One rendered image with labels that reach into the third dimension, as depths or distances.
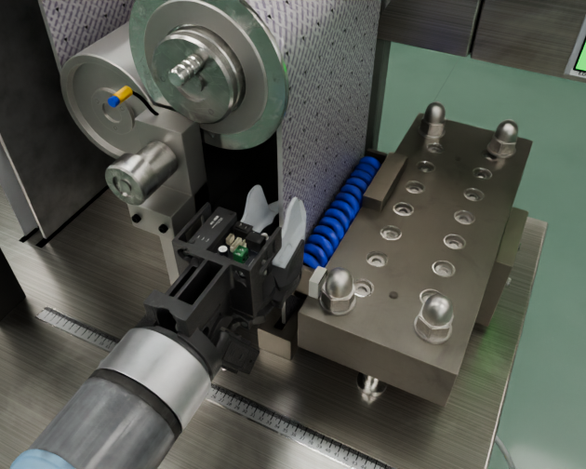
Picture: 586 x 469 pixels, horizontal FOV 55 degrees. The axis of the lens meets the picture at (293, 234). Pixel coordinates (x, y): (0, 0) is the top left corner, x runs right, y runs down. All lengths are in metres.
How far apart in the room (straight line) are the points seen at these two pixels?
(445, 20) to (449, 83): 2.33
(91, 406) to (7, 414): 0.33
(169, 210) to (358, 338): 0.21
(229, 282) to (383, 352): 0.18
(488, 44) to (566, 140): 2.10
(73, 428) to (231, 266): 0.15
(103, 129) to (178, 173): 0.13
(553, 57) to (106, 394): 0.59
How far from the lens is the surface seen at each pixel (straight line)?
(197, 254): 0.43
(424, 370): 0.55
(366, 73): 0.67
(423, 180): 0.72
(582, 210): 2.46
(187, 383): 0.40
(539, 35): 0.73
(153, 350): 0.40
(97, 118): 0.61
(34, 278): 0.83
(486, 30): 0.74
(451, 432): 0.66
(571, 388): 1.88
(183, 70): 0.43
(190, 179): 0.51
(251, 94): 0.46
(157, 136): 0.50
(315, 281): 0.55
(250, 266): 0.42
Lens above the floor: 1.48
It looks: 45 degrees down
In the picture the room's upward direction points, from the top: straight up
